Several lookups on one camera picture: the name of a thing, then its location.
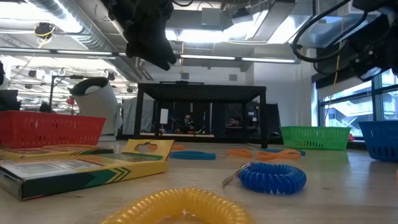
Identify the red plastic basket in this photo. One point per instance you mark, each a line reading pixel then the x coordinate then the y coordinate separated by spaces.
pixel 31 129

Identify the blue plastic basket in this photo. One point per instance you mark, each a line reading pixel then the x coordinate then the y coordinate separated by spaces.
pixel 382 140

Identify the yellow green crayon box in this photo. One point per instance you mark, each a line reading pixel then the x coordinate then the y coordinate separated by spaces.
pixel 77 174
pixel 46 152

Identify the blue coil wristband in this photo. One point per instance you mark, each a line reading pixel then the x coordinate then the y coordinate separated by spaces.
pixel 273 179

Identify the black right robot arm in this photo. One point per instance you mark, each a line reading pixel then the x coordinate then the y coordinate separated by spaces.
pixel 373 4

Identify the blue silicone band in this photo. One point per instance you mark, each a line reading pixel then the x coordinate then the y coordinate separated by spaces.
pixel 300 152
pixel 192 155

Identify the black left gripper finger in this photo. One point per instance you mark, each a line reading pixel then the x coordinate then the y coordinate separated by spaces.
pixel 152 48

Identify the black metal stand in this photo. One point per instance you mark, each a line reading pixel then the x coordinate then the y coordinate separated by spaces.
pixel 62 77

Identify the green plastic basket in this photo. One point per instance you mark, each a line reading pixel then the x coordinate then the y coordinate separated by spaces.
pixel 311 138

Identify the silver ventilation duct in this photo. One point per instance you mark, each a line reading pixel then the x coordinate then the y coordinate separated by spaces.
pixel 93 37

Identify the yellow coil wristband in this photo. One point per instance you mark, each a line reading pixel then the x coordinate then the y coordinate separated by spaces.
pixel 174 202

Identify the black window frame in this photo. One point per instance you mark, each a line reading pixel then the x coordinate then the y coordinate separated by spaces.
pixel 376 102

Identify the grey wall vent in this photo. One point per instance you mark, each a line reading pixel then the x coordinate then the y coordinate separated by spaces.
pixel 233 77
pixel 184 76

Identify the grey cover sheet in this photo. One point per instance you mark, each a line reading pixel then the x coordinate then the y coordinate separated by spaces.
pixel 130 115

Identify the black monitor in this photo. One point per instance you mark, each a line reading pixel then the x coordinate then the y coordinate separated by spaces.
pixel 9 99

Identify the suspended linear ceiling light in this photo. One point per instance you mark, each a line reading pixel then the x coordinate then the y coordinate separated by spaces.
pixel 205 57

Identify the black perforated metal desk riser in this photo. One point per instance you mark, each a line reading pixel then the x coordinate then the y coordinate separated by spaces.
pixel 202 91

